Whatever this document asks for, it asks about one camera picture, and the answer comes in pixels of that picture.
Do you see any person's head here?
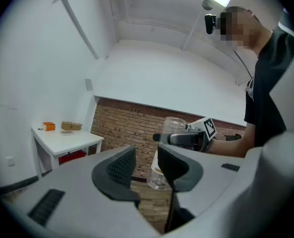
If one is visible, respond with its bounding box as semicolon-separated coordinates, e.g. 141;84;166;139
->
220;6;273;58

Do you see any white table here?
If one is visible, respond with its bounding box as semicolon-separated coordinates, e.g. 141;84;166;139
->
31;126;105;179

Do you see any orange box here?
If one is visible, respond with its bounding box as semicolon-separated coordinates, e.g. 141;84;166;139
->
43;121;56;132

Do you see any black head camera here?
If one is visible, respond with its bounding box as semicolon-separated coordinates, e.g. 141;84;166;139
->
204;13;218;35

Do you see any person's right forearm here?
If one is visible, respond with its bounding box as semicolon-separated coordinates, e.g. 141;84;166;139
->
206;121;256;158

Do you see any white wall conduit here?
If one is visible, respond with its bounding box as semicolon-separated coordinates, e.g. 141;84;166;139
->
53;0;100;60

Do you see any woven wicker box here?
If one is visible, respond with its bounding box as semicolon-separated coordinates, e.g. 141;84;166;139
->
61;120;83;131

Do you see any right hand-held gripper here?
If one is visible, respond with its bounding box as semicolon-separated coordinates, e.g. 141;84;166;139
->
153;117;217;154

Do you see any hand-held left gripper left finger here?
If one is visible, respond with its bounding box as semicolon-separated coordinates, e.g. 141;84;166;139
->
1;144;164;238

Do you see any black t-shirt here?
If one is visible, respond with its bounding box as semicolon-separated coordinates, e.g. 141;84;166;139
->
243;25;294;148

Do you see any black head camera cable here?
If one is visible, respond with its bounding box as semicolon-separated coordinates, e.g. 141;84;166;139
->
232;48;253;79

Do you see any clear plastic jar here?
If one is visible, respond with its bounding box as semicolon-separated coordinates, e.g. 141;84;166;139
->
147;117;187;191

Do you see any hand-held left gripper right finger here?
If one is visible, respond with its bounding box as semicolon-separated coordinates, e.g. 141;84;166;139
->
157;144;247;234

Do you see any red box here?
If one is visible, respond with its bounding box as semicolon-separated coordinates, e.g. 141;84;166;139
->
58;150;87;165

